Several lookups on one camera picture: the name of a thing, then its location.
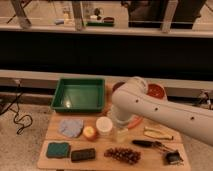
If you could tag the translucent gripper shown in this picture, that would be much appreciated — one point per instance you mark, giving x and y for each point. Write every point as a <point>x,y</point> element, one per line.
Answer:
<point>120,134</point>

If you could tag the green sponge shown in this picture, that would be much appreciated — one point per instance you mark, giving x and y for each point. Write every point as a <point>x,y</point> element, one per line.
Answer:
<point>58,150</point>

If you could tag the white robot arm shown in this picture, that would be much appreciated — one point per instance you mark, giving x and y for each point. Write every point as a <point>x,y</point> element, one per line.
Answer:
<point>132,98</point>

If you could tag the purple bowl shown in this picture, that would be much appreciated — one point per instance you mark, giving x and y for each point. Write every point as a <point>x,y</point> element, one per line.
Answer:
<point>117,85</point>

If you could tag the red bowl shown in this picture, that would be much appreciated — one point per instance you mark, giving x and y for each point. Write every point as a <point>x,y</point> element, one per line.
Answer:
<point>156,91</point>

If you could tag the orange carrot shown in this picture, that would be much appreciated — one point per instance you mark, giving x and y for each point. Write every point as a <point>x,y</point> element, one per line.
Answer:
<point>135,121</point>

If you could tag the white round container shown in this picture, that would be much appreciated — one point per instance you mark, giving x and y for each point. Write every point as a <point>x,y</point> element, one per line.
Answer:
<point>104,125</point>

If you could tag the bunch of grapes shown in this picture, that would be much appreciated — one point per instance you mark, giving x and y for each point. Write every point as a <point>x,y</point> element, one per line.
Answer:
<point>126,155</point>

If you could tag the red yellow apple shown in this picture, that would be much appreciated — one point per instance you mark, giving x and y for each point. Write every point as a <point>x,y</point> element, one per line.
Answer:
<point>90,133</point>

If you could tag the wooden board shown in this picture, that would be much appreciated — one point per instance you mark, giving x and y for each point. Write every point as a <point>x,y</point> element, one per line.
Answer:
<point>151,159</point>

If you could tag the black eraser block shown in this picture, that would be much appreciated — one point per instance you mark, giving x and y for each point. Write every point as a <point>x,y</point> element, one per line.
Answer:
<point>83,155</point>

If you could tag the blue cloth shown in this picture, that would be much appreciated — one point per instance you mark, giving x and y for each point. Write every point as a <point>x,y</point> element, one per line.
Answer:
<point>71,128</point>

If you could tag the green plastic tray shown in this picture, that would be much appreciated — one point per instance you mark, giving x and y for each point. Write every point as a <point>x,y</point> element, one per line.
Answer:
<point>79,95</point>

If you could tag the black handled tool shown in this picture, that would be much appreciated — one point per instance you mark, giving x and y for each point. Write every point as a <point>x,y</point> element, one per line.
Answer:
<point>147,143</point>

